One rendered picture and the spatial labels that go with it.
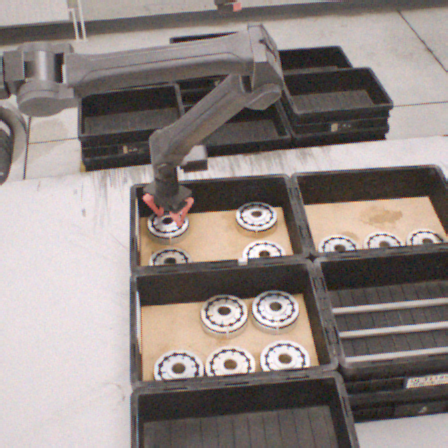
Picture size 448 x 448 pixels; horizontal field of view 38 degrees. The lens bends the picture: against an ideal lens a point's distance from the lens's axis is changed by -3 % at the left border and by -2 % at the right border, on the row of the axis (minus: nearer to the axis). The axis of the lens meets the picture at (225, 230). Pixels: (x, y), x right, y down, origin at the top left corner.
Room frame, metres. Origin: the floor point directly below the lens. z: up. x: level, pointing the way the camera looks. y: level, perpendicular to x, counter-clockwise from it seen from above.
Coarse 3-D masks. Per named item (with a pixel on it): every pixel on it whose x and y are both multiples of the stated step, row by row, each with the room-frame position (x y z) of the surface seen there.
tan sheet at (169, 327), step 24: (144, 312) 0.96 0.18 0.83; (168, 312) 0.96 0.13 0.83; (192, 312) 0.96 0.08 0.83; (144, 336) 0.89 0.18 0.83; (168, 336) 0.89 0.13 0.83; (192, 336) 0.89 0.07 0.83; (240, 336) 0.89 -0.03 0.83; (264, 336) 0.89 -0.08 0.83; (288, 336) 0.89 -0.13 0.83; (144, 360) 0.83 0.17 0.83; (312, 360) 0.83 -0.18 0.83
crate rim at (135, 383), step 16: (144, 272) 0.99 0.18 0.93; (160, 272) 0.99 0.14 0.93; (176, 272) 0.99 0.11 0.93; (192, 272) 0.99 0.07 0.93; (208, 272) 0.99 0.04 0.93; (320, 304) 0.90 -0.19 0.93; (320, 320) 0.85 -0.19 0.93; (288, 368) 0.74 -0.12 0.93; (304, 368) 0.74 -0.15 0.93; (320, 368) 0.74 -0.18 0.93; (336, 368) 0.74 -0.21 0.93; (144, 384) 0.70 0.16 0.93; (160, 384) 0.70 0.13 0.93; (176, 384) 0.70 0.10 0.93
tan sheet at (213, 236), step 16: (144, 224) 1.25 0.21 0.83; (192, 224) 1.25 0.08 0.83; (208, 224) 1.25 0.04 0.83; (224, 224) 1.25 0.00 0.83; (144, 240) 1.19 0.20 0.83; (192, 240) 1.19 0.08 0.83; (208, 240) 1.19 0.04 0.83; (224, 240) 1.19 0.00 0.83; (240, 240) 1.19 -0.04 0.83; (256, 240) 1.19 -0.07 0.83; (272, 240) 1.19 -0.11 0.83; (288, 240) 1.19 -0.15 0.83; (144, 256) 1.14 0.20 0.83; (192, 256) 1.14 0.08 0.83; (208, 256) 1.13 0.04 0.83; (224, 256) 1.13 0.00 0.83; (240, 256) 1.13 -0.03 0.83
